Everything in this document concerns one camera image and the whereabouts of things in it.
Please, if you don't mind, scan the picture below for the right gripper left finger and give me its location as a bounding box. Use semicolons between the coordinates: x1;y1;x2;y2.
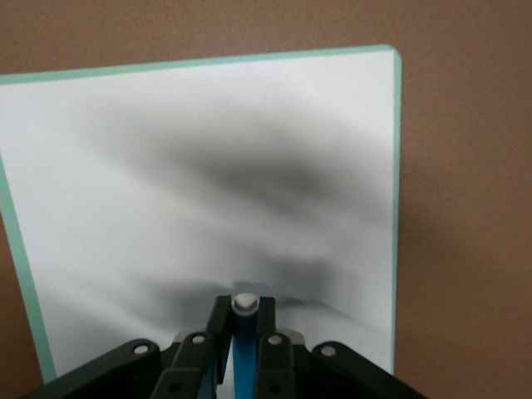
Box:
24;294;233;399

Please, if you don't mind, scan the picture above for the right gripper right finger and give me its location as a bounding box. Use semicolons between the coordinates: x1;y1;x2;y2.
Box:
252;295;430;399

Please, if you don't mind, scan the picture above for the blue marker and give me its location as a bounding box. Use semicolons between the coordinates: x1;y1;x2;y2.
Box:
230;293;262;399

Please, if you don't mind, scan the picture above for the mint green clipboard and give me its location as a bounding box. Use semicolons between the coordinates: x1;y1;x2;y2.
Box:
0;43;404;386

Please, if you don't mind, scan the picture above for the white paper sheet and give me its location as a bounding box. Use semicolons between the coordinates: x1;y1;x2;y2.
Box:
0;52;396;399

